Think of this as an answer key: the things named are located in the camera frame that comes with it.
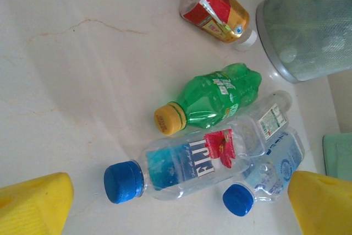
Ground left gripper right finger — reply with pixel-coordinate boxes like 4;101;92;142
287;171;352;235

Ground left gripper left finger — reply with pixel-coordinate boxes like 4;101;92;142
0;172;75;235

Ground blue print bottle blue cap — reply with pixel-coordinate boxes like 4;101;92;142
222;127;306;217

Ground small clear bottle white label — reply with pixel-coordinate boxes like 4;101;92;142
233;90;293;157

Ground Fiji water bottle blue cap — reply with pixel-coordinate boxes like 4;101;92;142
103;127;244;205

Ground green bottle yellow cap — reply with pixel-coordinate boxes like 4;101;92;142
153;63;263;136

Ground grey mesh waste bin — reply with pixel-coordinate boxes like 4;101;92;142
255;0;352;84

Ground pale green plastic tray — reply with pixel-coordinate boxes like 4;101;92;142
322;133;352;181

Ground red gold label bottle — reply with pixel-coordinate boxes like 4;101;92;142
179;0;258;49

